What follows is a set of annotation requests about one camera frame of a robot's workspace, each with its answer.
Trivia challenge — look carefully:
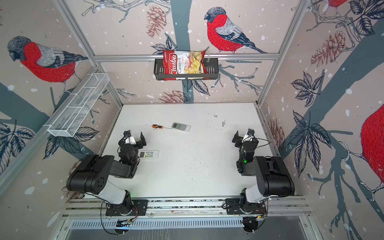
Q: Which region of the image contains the black wall basket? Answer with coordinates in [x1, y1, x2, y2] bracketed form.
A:
[154, 58, 219, 81]

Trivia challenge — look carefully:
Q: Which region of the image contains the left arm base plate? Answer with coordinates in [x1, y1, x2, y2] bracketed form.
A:
[106, 199, 149, 217]

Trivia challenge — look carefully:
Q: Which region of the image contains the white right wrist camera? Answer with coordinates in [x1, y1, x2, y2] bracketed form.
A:
[242, 129, 255, 143]

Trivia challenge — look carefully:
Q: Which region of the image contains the white wire mesh basket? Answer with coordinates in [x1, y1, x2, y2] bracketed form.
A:
[48, 73, 110, 137]

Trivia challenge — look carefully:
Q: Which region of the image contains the orange black screwdriver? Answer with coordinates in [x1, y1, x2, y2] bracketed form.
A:
[152, 125, 171, 129]

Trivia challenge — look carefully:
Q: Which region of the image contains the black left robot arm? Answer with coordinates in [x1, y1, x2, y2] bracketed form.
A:
[66, 130, 148, 217]

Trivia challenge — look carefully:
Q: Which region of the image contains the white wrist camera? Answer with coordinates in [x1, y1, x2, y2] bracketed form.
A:
[124, 130, 136, 145]
[242, 129, 255, 143]

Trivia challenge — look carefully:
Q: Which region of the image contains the grey-faced white remote control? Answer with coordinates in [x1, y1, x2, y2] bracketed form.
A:
[171, 123, 191, 133]

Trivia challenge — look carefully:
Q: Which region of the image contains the red cassava chips bag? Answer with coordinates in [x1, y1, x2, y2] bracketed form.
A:
[163, 50, 207, 75]

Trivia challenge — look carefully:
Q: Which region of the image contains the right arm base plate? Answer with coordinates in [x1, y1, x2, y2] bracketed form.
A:
[222, 198, 267, 216]

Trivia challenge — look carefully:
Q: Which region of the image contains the aluminium mounting rail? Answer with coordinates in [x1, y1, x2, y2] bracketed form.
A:
[61, 195, 310, 219]

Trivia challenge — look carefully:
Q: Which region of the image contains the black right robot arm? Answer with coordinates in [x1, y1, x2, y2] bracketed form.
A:
[232, 129, 295, 216]

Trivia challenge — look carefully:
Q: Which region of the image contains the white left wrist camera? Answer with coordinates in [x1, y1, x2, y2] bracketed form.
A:
[124, 130, 136, 145]

